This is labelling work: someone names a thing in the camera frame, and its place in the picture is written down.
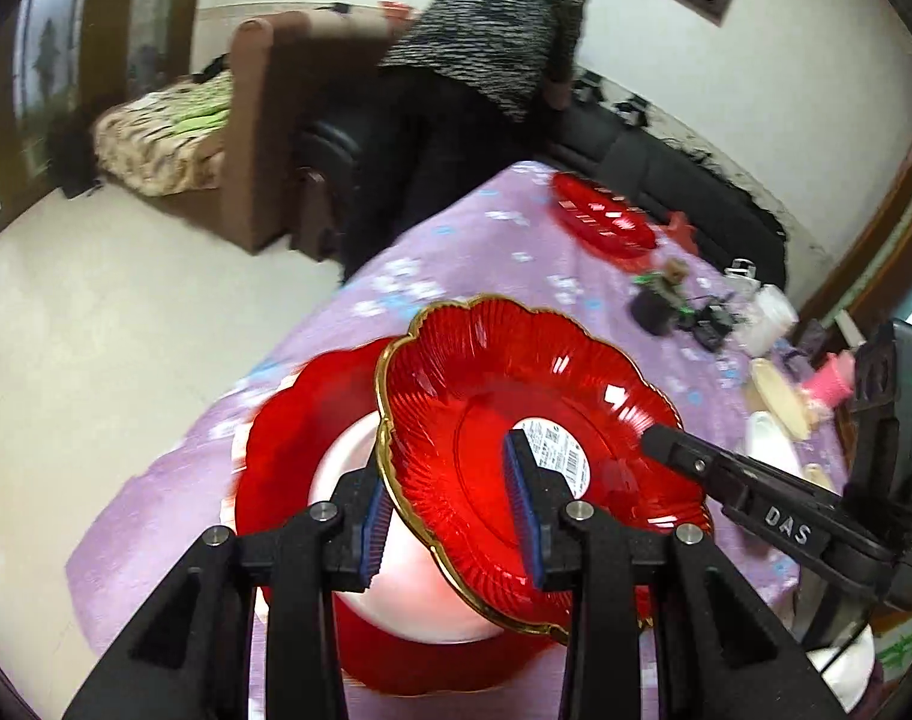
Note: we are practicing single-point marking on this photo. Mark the red plastic bag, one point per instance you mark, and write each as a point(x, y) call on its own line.
point(682, 229)

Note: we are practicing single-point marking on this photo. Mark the black clamp tool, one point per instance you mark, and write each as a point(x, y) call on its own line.
point(632, 109)
point(587, 86)

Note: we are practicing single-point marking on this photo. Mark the white plastic jar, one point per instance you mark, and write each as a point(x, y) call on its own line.
point(771, 319)

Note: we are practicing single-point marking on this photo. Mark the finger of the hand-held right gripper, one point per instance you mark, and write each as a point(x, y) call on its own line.
point(771, 514)

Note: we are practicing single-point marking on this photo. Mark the wooden glass-panel door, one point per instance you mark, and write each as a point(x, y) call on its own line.
point(43, 67)

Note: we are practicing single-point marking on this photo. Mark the red ribbed bowl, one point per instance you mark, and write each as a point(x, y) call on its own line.
point(602, 217)

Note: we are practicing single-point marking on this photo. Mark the pink cup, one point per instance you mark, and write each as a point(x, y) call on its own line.
point(827, 382)

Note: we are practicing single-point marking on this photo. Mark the purple floral tablecloth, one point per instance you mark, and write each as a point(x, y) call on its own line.
point(456, 255)

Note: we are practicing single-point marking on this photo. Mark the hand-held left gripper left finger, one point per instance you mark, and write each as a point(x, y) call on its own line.
point(372, 540)

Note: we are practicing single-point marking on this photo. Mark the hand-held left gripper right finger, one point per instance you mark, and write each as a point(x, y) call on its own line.
point(522, 510)

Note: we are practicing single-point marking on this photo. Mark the white bowl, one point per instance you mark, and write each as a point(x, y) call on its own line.
point(846, 675)
point(771, 442)
point(336, 457)

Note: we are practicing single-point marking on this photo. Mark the black leather sofa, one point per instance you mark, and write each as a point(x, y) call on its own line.
point(651, 165)

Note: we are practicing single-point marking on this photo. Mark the black leather armchair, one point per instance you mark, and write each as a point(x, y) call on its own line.
point(328, 157)

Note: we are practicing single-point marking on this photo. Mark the cream plastic bowl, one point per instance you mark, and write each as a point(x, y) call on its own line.
point(778, 397)

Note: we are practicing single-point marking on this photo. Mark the brown sofa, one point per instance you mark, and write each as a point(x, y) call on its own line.
point(276, 90)

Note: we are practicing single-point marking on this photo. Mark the red scalloped plate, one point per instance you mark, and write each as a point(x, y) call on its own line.
point(291, 412)

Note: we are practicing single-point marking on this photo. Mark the printed blanket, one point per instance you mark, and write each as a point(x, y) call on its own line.
point(156, 135)

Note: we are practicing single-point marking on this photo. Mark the red gold-rimmed plate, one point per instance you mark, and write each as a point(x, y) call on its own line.
point(456, 382)

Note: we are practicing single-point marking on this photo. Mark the small black device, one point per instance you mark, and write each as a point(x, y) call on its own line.
point(711, 326)

